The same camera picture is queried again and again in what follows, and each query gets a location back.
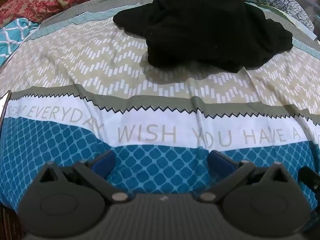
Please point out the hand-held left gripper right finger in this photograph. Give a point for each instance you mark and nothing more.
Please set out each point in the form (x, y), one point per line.
(219, 161)

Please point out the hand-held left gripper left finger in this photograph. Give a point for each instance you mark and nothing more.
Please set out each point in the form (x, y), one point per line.
(104, 161)

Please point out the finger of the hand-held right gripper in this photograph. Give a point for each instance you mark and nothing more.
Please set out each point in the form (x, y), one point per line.
(309, 178)

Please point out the black pants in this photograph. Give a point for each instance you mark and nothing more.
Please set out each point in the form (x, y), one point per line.
(200, 27)

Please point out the printed patterned bedsheet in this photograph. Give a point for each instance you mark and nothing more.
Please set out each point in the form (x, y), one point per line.
(140, 87)

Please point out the teal lattice pillow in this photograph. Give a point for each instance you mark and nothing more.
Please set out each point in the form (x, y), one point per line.
(15, 33)

